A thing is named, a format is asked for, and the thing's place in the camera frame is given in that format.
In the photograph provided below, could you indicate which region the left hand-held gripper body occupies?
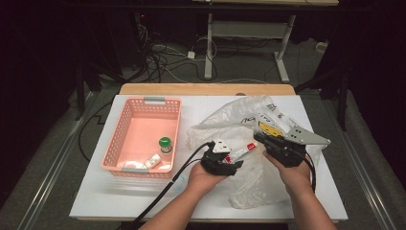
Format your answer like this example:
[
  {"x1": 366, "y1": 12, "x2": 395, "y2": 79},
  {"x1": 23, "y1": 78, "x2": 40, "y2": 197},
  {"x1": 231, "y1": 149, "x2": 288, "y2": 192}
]
[{"x1": 200, "y1": 138, "x2": 238, "y2": 176}]

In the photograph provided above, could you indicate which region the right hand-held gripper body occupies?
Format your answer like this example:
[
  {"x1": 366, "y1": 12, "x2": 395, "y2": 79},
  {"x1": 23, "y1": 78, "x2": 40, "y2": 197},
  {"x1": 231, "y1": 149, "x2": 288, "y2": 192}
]
[{"x1": 262, "y1": 126, "x2": 331, "y2": 169}]

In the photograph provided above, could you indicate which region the white and red tube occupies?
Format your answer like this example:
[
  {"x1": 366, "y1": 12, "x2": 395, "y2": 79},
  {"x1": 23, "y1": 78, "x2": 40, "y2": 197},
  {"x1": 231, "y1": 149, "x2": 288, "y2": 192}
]
[{"x1": 223, "y1": 142, "x2": 259, "y2": 165}]

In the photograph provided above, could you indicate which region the clear smiley plastic bag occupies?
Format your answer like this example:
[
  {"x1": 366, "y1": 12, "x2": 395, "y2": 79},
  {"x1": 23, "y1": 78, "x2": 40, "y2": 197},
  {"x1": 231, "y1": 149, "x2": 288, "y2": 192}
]
[{"x1": 186, "y1": 95, "x2": 327, "y2": 210}]

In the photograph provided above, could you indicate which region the small green-capped jar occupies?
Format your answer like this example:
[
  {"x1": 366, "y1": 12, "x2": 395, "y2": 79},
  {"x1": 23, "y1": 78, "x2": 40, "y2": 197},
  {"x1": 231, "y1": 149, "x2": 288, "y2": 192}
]
[{"x1": 158, "y1": 136, "x2": 173, "y2": 154}]

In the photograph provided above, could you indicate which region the small white dropper bottle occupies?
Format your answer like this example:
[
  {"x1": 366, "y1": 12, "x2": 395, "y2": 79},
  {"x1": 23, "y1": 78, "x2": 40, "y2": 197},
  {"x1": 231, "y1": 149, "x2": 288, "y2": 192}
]
[{"x1": 143, "y1": 153, "x2": 163, "y2": 170}]

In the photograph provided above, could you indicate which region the pink plastic basket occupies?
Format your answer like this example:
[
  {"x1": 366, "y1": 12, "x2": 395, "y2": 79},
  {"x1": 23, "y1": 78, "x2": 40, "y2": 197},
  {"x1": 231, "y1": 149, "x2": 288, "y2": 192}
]
[{"x1": 101, "y1": 96, "x2": 183, "y2": 179}]

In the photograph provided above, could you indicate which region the person's left hand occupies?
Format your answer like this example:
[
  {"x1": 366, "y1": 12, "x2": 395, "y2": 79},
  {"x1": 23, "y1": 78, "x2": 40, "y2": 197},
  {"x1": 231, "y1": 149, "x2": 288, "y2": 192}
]
[{"x1": 186, "y1": 162, "x2": 228, "y2": 195}]

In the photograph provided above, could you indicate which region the person's right hand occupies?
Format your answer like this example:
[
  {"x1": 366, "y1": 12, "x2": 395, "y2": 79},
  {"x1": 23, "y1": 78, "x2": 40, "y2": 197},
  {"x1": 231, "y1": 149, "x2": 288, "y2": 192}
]
[{"x1": 262, "y1": 151, "x2": 312, "y2": 195}]

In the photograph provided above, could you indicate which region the black stand leg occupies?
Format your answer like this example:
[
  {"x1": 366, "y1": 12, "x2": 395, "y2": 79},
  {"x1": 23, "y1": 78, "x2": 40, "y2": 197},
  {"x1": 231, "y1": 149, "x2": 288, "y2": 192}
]
[
  {"x1": 295, "y1": 63, "x2": 349, "y2": 132},
  {"x1": 75, "y1": 60, "x2": 103, "y2": 122}
]

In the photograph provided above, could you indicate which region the white board mat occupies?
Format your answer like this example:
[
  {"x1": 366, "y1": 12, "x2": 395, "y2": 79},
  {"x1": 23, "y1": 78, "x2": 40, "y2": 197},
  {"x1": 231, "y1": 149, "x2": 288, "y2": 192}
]
[{"x1": 69, "y1": 94, "x2": 349, "y2": 221}]

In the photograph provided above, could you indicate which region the beige desk top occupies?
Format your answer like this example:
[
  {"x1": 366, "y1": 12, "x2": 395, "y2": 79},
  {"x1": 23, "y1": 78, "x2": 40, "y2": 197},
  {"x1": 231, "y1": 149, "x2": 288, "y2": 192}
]
[{"x1": 191, "y1": 0, "x2": 339, "y2": 7}]

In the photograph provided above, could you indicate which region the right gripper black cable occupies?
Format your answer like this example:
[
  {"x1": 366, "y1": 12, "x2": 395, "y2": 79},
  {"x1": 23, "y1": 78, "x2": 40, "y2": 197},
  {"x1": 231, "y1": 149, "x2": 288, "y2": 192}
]
[{"x1": 300, "y1": 149, "x2": 318, "y2": 194}]

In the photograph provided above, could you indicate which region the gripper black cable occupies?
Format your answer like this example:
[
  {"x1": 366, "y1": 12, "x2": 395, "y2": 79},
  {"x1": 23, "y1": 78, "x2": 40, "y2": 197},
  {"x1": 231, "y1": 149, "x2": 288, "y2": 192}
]
[
  {"x1": 300, "y1": 149, "x2": 318, "y2": 194},
  {"x1": 119, "y1": 141, "x2": 214, "y2": 230}
]

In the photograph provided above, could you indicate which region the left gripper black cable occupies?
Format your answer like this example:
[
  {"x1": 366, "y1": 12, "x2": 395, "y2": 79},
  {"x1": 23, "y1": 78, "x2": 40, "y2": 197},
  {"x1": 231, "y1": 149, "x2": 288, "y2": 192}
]
[{"x1": 119, "y1": 141, "x2": 214, "y2": 230}]

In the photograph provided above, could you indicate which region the metal floor rail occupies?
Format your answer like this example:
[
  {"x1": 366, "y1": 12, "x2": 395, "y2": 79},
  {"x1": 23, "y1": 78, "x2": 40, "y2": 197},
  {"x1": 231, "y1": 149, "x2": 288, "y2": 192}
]
[
  {"x1": 319, "y1": 95, "x2": 398, "y2": 230},
  {"x1": 17, "y1": 92, "x2": 97, "y2": 230}
]

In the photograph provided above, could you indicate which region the white metal desk frame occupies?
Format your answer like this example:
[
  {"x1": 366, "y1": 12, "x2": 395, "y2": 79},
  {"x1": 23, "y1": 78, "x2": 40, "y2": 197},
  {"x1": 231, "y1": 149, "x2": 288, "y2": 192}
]
[{"x1": 204, "y1": 12, "x2": 296, "y2": 84}]

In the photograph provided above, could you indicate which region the tangle of floor cables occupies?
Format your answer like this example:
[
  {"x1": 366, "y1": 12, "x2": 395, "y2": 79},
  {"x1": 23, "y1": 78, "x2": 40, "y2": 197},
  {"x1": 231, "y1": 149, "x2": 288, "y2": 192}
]
[{"x1": 137, "y1": 23, "x2": 221, "y2": 84}]

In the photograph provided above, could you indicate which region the black floor cable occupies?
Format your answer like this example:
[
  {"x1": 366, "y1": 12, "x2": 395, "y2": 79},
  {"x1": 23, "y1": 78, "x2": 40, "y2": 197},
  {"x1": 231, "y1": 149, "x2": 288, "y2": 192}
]
[{"x1": 78, "y1": 101, "x2": 113, "y2": 162}]

